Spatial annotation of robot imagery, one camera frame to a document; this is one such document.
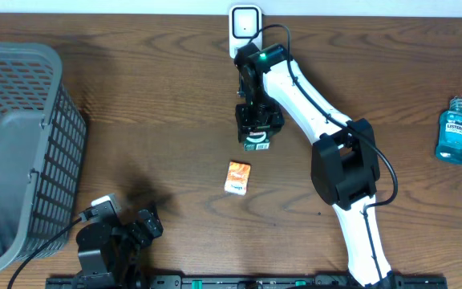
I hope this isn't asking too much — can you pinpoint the green box with round label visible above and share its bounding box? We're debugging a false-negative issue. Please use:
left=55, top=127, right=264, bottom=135
left=243, top=132, right=270, bottom=151

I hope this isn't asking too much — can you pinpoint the small orange white box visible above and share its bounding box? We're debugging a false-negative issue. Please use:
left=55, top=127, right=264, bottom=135
left=224, top=161, right=251, bottom=196

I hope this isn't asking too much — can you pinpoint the teal bottle with clear cap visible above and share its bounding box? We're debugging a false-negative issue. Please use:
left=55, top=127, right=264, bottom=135
left=435, top=96, right=462, bottom=165

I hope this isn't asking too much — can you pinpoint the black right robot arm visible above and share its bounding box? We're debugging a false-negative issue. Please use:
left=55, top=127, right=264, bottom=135
left=234, top=43, right=391, bottom=287

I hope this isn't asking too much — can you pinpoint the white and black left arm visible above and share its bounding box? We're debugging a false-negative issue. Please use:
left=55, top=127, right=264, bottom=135
left=70, top=201, right=164, bottom=289

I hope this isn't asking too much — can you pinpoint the white barcode scanner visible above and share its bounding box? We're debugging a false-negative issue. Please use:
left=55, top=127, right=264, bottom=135
left=229, top=4, right=262, bottom=59

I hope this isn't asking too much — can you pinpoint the dark grey plastic basket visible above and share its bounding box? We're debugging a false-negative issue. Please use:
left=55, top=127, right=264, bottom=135
left=0, top=42, right=87, bottom=271

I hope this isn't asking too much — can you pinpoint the black left camera cable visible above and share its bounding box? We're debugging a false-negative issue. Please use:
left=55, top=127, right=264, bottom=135
left=6, top=216, right=83, bottom=289

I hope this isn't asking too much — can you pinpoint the black camera cable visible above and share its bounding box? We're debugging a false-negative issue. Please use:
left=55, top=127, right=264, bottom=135
left=6, top=216, right=83, bottom=289
left=246, top=23, right=399, bottom=288

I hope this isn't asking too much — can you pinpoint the black right camera cable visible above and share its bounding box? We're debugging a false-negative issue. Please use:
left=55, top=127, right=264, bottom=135
left=246, top=23, right=399, bottom=288

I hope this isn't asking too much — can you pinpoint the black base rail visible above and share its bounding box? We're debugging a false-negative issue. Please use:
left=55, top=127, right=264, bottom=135
left=45, top=274, right=449, bottom=289

